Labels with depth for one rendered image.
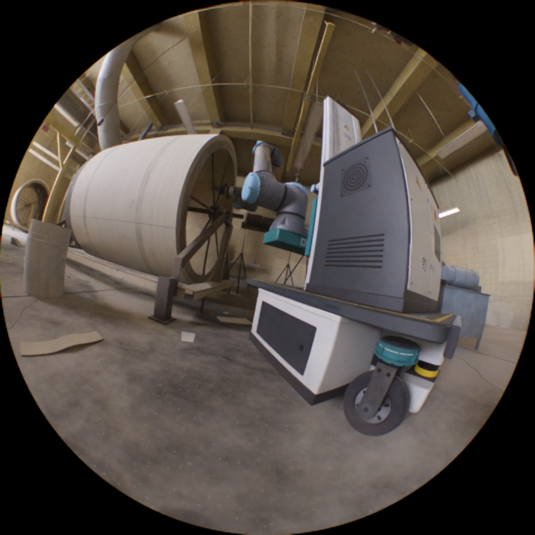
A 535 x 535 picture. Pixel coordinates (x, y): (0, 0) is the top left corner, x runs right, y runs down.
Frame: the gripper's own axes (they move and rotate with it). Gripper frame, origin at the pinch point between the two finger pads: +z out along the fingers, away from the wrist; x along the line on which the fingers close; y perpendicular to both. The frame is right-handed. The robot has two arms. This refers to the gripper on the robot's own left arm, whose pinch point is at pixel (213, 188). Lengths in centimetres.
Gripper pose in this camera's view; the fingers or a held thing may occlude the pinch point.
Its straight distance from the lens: 179.1
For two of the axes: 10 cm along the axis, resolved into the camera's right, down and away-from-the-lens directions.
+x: -1.3, 7.7, -6.2
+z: -9.8, -2.0, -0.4
